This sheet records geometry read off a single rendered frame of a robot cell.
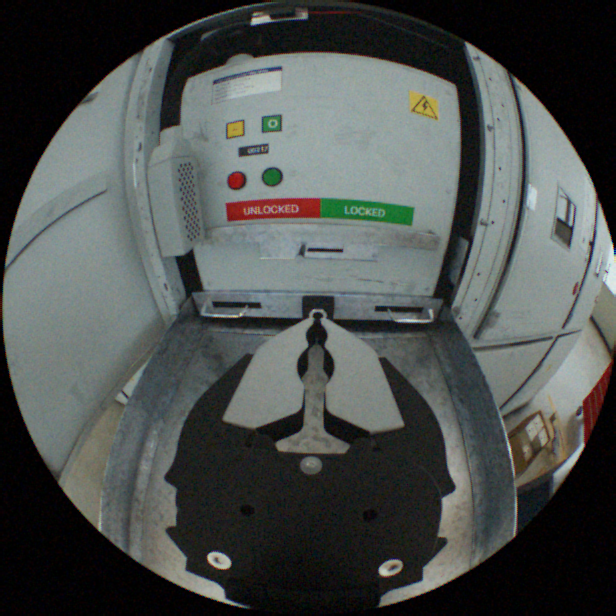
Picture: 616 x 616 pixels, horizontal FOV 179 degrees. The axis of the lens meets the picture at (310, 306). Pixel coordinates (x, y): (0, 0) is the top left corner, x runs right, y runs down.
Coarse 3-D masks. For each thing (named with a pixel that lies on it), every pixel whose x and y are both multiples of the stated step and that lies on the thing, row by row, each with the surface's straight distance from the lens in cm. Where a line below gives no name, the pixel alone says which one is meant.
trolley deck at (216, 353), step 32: (224, 352) 44; (320, 352) 41; (384, 352) 43; (416, 352) 46; (192, 384) 42; (320, 384) 37; (416, 384) 41; (320, 416) 34; (448, 416) 40; (160, 448) 39; (288, 448) 32; (320, 448) 32; (448, 448) 38; (160, 480) 38; (160, 512) 39; (448, 512) 37; (160, 544) 40; (448, 544) 39; (192, 576) 40; (448, 576) 43
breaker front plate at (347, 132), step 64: (256, 64) 43; (320, 64) 41; (384, 64) 43; (192, 128) 43; (256, 128) 38; (320, 128) 36; (384, 128) 38; (448, 128) 43; (256, 192) 37; (320, 192) 36; (384, 192) 37; (448, 192) 42; (256, 256) 41; (320, 256) 39; (384, 256) 41
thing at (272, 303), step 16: (224, 304) 48; (240, 304) 46; (256, 304) 45; (272, 304) 44; (288, 304) 44; (336, 304) 43; (352, 304) 43; (368, 304) 44; (384, 304) 45; (400, 304) 46; (416, 304) 47
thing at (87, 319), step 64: (128, 64) 59; (64, 128) 50; (128, 128) 48; (64, 192) 43; (128, 192) 45; (64, 256) 44; (128, 256) 48; (64, 320) 46; (128, 320) 50; (64, 384) 51; (64, 448) 60
